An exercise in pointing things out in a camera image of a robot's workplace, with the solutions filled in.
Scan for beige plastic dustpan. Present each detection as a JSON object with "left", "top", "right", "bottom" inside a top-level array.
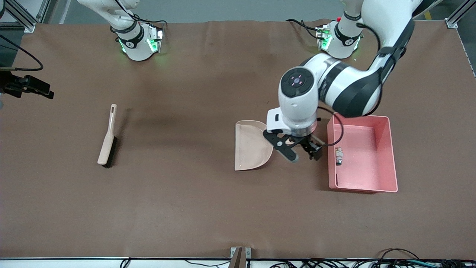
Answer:
[{"left": 234, "top": 120, "right": 295, "bottom": 172}]

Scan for beige hand brush black bristles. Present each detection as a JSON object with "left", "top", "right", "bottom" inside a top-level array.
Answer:
[{"left": 97, "top": 103, "right": 119, "bottom": 169}]

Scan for pink plastic bin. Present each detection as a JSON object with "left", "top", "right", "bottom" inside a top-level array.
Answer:
[{"left": 327, "top": 113, "right": 399, "bottom": 194}]

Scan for brown table mat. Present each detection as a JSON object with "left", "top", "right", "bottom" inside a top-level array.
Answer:
[{"left": 0, "top": 19, "right": 476, "bottom": 260}]

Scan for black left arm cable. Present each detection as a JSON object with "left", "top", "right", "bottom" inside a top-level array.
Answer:
[{"left": 317, "top": 22, "right": 384, "bottom": 148}]

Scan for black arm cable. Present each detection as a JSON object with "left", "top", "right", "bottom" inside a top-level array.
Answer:
[
  {"left": 0, "top": 35, "right": 45, "bottom": 72},
  {"left": 317, "top": 22, "right": 384, "bottom": 148}
]

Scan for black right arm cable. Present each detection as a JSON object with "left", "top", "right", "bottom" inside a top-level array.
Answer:
[{"left": 0, "top": 35, "right": 45, "bottom": 72}]

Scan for aluminium frame profile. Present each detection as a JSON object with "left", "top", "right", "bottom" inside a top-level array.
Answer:
[
  {"left": 0, "top": 0, "right": 49, "bottom": 33},
  {"left": 444, "top": 0, "right": 476, "bottom": 29}
]

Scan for black left base cable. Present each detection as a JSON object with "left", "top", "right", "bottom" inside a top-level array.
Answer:
[{"left": 286, "top": 18, "right": 321, "bottom": 40}]

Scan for black base cable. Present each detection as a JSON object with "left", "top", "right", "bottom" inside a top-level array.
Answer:
[
  {"left": 286, "top": 18, "right": 321, "bottom": 40},
  {"left": 133, "top": 14, "right": 168, "bottom": 27}
]

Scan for black cable bundle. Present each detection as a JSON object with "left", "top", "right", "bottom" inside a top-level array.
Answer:
[{"left": 268, "top": 248, "right": 476, "bottom": 268}]

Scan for grey metal bracket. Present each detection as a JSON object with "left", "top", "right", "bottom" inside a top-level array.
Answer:
[{"left": 230, "top": 247, "right": 251, "bottom": 268}]

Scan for black right base cable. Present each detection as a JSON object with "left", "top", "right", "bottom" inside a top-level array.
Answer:
[{"left": 133, "top": 14, "right": 168, "bottom": 27}]

